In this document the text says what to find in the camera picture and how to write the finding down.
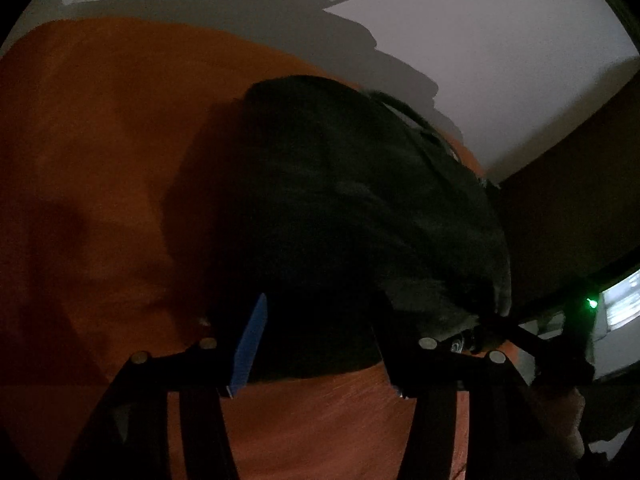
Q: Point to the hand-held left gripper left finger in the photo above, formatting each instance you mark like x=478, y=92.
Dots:
x=247, y=350

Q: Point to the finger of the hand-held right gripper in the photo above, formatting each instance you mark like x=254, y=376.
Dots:
x=525, y=340

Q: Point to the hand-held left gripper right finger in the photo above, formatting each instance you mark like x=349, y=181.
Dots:
x=435, y=375

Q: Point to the black printed garment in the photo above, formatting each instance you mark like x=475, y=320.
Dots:
x=350, y=210

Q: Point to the person's right hand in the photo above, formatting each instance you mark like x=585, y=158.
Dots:
x=560, y=420

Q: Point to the bright window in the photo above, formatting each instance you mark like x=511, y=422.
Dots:
x=622, y=300

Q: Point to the brown headboard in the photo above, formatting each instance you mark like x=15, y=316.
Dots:
x=575, y=210

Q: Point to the orange blanket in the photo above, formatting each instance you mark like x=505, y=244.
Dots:
x=100, y=160

